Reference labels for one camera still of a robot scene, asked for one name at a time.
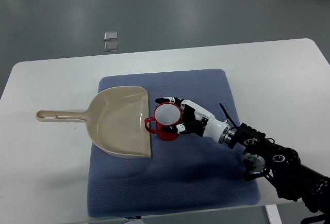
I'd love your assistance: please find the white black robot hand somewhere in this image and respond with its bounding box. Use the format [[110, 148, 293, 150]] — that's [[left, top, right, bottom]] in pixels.
[[155, 97, 230, 142]]

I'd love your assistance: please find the red cup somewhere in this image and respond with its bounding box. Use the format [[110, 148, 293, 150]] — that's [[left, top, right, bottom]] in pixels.
[[144, 103, 182, 142]]

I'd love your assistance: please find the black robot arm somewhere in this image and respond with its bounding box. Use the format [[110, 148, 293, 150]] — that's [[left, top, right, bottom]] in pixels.
[[219, 123, 329, 223]]

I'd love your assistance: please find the beige plastic dustpan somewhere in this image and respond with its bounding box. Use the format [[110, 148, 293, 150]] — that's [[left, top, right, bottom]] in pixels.
[[36, 86, 152, 158]]

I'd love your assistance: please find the blue textured mat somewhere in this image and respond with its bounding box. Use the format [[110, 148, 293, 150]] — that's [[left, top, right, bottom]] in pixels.
[[87, 69, 260, 218]]

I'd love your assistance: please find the lower metal floor plate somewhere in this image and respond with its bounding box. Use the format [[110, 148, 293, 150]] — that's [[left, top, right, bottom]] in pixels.
[[104, 41, 118, 52]]

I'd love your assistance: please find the metal floor plate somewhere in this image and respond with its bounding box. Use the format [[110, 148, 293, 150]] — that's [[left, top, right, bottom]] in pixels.
[[104, 41, 118, 52], [104, 31, 118, 41]]

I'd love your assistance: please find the white table leg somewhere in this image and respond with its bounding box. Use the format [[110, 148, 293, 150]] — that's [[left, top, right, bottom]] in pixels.
[[265, 204, 282, 224]]

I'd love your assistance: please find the upper metal floor plate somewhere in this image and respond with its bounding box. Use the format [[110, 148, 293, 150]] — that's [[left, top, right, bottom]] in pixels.
[[104, 31, 118, 41]]

